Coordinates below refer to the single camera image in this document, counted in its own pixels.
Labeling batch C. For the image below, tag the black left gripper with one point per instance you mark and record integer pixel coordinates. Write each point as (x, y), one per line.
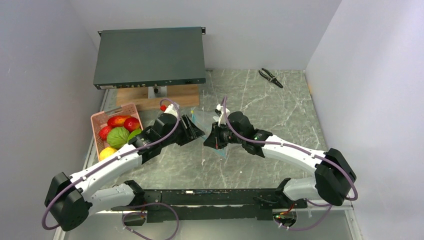
(191, 133)

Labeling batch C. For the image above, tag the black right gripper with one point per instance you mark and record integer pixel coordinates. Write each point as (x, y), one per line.
(214, 139)

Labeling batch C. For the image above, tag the clear zip top bag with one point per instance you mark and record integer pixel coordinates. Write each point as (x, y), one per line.
(204, 120)

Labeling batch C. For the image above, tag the light green cabbage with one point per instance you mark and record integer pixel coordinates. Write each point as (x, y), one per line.
(117, 137)

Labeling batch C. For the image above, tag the yellow lemon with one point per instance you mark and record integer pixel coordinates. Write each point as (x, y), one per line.
(105, 153)

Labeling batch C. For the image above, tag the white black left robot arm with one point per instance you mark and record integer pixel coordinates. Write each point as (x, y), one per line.
(72, 199)

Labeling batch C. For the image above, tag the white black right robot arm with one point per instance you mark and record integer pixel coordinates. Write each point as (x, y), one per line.
(332, 178)

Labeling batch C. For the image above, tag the wooden block stand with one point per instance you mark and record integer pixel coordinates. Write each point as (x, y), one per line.
(148, 98)

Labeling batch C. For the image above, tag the green mango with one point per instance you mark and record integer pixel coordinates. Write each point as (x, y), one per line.
(133, 134)

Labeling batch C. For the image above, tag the red apple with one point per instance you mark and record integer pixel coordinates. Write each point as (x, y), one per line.
(131, 124)

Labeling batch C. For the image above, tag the black pliers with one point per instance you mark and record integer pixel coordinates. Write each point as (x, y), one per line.
(266, 74)

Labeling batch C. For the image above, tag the red orange mango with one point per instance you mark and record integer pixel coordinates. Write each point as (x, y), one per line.
(117, 121)

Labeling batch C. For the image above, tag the red strawberry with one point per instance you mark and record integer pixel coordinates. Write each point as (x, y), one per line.
(103, 133)

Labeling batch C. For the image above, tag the pink plastic perforated basket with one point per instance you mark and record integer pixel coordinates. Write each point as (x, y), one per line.
(99, 120)

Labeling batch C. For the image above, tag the dark green rack server box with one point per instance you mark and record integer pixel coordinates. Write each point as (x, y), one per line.
(149, 57)

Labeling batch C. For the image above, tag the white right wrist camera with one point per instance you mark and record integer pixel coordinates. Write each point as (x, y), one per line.
(222, 114)

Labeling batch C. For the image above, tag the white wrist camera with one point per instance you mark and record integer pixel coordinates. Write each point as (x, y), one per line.
(222, 114)
(172, 109)

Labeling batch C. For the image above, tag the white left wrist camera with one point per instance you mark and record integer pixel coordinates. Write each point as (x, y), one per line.
(172, 109)

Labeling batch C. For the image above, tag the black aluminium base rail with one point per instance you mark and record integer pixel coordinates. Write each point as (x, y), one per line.
(212, 204)

